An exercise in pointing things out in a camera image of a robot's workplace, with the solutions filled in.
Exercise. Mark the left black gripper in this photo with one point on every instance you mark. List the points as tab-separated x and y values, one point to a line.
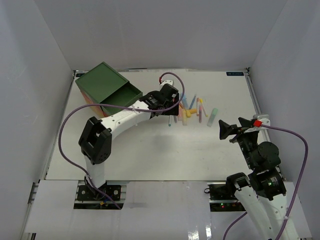
175	102

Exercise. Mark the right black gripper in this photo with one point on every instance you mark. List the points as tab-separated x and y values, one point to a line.
226	129

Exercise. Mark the blue pen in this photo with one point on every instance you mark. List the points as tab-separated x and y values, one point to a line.
192	102

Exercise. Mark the green highlighter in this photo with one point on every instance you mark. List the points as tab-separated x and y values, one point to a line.
212	117

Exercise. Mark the pink purple pen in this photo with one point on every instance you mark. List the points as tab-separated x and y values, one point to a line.
200	114

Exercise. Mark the green drawer storage box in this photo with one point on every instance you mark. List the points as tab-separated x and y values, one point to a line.
104	85

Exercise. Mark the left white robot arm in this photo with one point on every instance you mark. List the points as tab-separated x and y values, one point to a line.
96	139

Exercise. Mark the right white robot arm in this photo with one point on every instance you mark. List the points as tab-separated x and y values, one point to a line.
262	193

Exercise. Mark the blue highlighter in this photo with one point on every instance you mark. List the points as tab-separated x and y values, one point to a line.
184	102

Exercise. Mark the pale yellow highlighter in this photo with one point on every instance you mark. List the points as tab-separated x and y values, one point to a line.
184	118

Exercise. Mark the salmon cap marker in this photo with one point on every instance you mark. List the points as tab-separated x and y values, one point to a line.
197	106

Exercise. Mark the yellow cap marker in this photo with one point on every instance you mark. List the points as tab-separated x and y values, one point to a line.
203	107

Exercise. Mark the blue corner label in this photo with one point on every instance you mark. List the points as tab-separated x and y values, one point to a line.
234	73

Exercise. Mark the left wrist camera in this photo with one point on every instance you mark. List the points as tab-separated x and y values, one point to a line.
163	82

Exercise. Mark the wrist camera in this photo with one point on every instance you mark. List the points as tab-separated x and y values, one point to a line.
163	82
259	122

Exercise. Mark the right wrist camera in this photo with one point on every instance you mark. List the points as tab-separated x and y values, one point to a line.
259	122

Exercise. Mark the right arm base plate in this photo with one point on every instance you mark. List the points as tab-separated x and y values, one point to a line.
219	192

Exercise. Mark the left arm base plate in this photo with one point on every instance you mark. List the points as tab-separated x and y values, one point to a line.
85	193

